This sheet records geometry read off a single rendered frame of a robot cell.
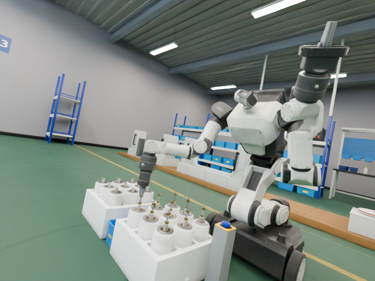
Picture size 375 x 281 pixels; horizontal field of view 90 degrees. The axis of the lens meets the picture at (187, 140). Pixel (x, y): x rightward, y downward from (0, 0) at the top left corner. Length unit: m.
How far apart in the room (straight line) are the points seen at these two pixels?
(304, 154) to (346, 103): 8.70
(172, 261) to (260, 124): 0.72
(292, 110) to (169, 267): 0.75
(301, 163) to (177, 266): 0.64
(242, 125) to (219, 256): 0.61
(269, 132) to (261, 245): 0.62
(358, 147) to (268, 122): 5.78
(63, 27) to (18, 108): 2.71
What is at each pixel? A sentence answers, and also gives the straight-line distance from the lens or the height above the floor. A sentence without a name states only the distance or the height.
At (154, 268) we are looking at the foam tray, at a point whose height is 0.15.
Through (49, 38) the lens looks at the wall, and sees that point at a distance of 7.30.
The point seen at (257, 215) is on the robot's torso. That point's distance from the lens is 1.11.
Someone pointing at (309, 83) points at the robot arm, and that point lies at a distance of 0.70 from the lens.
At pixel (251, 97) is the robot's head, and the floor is 0.91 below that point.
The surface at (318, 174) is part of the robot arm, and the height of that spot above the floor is 0.62.
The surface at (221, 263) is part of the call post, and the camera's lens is 0.94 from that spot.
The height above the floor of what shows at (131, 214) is 0.24.
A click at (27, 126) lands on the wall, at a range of 6.94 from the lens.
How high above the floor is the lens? 0.63
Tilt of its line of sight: 2 degrees up
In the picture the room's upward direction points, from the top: 11 degrees clockwise
